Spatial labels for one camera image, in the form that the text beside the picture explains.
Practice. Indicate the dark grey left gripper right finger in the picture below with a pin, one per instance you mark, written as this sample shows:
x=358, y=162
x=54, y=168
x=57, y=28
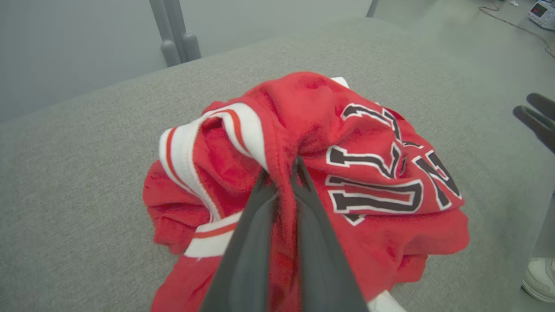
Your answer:
x=321, y=268

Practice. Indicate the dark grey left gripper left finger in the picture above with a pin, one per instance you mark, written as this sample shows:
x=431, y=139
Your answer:
x=249, y=260

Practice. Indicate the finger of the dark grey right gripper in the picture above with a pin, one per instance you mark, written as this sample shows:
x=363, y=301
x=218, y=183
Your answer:
x=544, y=105
x=540, y=128

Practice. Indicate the red basketball jersey white trim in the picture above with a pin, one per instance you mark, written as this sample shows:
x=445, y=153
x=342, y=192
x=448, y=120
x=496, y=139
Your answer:
x=303, y=108

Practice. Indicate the white electronic device with display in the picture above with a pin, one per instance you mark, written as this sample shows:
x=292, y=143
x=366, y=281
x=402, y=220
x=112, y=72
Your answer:
x=543, y=13

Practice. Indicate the white sneaker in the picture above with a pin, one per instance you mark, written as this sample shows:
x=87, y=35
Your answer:
x=542, y=277

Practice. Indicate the grey fabric sofa cushion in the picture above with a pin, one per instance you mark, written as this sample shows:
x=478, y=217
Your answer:
x=86, y=195

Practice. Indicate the thin grey metal frame post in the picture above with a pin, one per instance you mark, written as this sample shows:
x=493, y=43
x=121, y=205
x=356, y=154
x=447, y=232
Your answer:
x=372, y=8

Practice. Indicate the thick grey metal frame post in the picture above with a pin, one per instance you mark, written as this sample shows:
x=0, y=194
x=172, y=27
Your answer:
x=175, y=39

